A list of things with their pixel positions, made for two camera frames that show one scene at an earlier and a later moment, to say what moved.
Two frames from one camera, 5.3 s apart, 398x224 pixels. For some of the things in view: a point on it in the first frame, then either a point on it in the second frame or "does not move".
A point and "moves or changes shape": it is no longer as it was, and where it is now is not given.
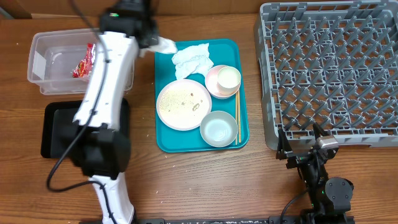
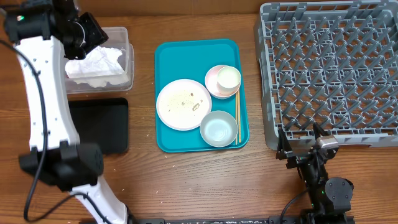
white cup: (229, 80) does not move
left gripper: (153, 33) → (99, 36)
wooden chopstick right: (239, 113) does not move
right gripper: (284, 152) does not move
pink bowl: (211, 78) does not move
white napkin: (190, 60) moves or changes shape
